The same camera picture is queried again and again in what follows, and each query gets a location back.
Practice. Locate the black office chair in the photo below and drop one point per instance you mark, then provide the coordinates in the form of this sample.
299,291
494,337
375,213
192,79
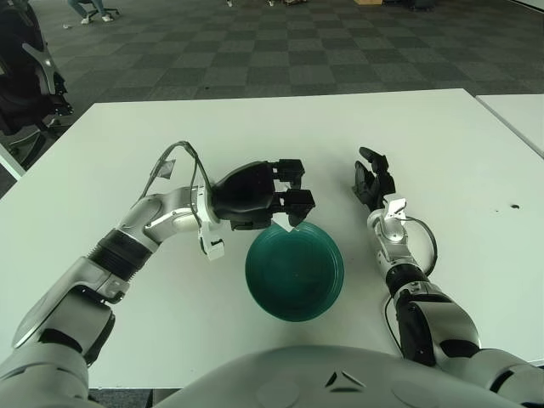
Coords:
21,85

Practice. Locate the green round plate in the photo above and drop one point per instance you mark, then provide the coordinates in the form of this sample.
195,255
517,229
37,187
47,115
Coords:
293,280

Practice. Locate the floor clutter pile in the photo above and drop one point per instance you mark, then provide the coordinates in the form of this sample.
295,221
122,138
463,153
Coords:
291,2

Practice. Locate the silver robot torso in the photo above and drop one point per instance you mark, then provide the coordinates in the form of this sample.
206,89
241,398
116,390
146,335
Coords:
276,378

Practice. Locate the cardboard box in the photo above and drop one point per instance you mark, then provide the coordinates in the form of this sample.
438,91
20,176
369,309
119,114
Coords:
369,2

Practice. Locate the seated person in jeans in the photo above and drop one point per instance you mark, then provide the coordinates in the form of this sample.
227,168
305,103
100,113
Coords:
81,6

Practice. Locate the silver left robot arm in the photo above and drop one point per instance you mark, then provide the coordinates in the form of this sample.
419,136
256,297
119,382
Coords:
76,297

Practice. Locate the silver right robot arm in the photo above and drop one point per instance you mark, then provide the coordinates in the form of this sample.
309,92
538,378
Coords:
395,238

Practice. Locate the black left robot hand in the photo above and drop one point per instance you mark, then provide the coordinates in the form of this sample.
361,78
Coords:
246,195

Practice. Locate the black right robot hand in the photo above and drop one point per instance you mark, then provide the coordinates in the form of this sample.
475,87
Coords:
376,183

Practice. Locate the black swivel chair of person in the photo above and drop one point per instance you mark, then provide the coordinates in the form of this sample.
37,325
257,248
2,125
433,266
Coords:
108,10

